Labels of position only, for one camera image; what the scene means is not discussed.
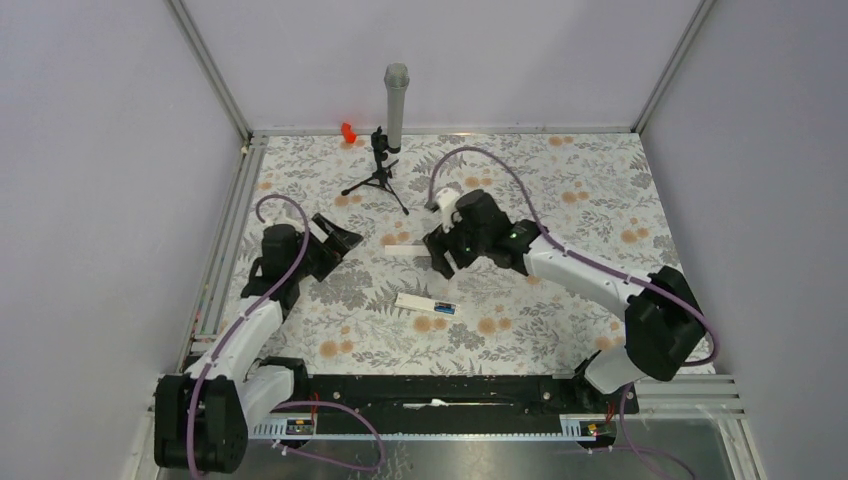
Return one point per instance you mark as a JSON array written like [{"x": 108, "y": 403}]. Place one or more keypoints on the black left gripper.
[{"x": 334, "y": 247}]

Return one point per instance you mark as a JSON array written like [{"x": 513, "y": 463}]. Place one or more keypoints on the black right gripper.
[{"x": 440, "y": 242}]

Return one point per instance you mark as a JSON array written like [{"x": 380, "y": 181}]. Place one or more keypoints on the white remote battery cover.
[{"x": 414, "y": 250}]

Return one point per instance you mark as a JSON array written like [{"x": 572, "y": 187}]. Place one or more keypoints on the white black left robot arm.
[{"x": 203, "y": 417}]

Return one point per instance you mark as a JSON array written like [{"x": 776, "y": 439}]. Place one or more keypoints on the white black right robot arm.
[{"x": 658, "y": 309}]

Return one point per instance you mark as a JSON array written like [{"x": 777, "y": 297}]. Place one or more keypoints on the orange plastic clip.
[{"x": 348, "y": 133}]

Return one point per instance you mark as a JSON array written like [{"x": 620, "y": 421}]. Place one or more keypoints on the black microphone stand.
[{"x": 381, "y": 176}]

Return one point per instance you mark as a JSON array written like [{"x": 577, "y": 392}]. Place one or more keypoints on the grey microphone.
[{"x": 396, "y": 81}]

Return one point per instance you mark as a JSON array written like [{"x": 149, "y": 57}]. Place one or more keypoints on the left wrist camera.
[{"x": 293, "y": 219}]

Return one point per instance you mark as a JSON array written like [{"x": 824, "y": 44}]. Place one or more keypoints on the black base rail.
[{"x": 426, "y": 404}]

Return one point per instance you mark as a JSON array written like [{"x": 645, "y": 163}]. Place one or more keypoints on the slotted grey cable duct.
[{"x": 281, "y": 428}]

